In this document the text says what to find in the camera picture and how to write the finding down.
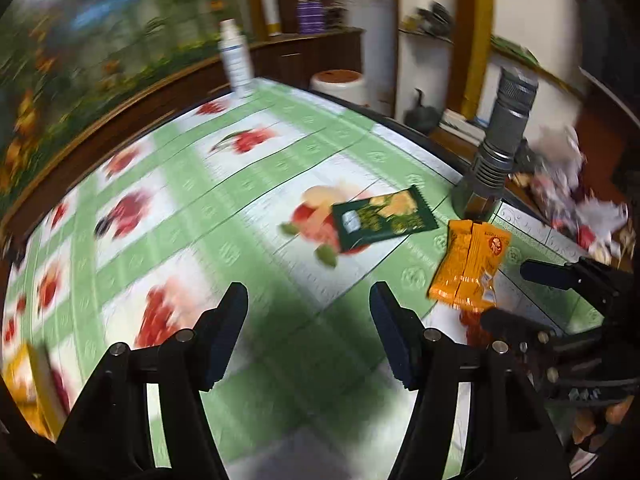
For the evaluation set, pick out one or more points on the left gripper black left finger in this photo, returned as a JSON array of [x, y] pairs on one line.
[[217, 332]]

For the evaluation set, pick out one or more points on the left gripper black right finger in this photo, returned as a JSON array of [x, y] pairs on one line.
[[401, 333]]

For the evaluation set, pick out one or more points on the yellow snack tray box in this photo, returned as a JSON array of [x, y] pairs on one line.
[[37, 390]]

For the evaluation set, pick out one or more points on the person's right hand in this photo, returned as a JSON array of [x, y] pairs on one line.
[[593, 427]]

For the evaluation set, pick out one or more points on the small orange snack packet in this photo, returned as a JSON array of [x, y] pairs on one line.
[[465, 277]]

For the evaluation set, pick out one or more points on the dark green cracker packet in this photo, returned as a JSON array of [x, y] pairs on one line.
[[361, 223]]

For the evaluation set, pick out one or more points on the pile of crumpled wrappers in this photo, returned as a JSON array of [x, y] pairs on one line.
[[550, 169]]

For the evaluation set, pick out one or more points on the green fruit-pattern tablecloth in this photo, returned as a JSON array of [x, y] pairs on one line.
[[242, 191]]

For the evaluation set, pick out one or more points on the white plastic stool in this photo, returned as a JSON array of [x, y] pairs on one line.
[[347, 85]]

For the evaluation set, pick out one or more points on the white spray bottle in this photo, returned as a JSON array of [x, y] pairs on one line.
[[235, 56]]

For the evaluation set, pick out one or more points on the purple bottle pair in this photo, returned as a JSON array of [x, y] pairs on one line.
[[310, 17]]

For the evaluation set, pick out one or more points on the artificial flower display case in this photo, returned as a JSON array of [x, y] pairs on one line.
[[67, 63]]

